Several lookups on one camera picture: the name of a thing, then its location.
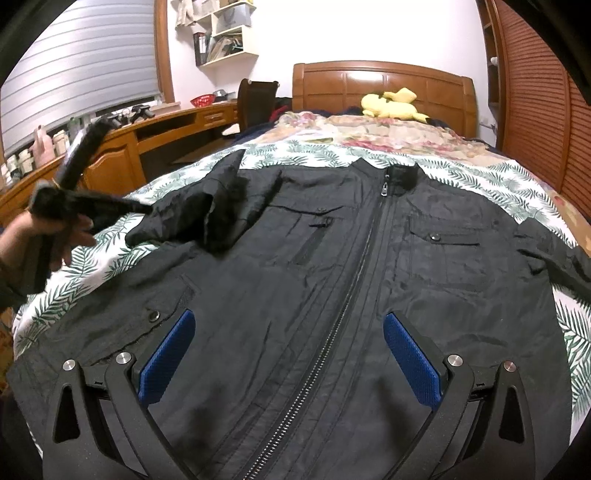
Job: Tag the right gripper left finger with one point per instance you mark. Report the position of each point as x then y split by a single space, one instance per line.
78 442

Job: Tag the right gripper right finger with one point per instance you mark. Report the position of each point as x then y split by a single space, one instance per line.
479 426

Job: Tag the black zip jacket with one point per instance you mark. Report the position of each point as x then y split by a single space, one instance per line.
290 272

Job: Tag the person's left hand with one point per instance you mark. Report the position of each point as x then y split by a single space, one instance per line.
33 246

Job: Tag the pink bottle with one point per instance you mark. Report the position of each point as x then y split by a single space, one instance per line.
42 148

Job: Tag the wooden desk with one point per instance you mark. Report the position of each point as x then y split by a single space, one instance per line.
134 155

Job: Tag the grey window blind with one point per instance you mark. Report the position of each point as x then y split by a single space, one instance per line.
93 56

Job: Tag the red basket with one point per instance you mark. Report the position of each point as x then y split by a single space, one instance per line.
203 100

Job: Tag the dark wooden chair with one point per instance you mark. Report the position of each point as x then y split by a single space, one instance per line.
256 100

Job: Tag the floral quilt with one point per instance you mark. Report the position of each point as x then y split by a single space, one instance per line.
369 129

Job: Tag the wooden wardrobe louvre door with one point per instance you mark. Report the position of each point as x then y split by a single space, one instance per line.
543 121

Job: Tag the wooden headboard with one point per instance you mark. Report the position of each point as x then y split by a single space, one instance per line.
335 86

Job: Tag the yellow plush toy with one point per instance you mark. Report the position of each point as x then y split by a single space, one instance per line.
394 105

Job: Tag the white wall shelf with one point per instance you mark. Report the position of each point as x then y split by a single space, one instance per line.
220 30

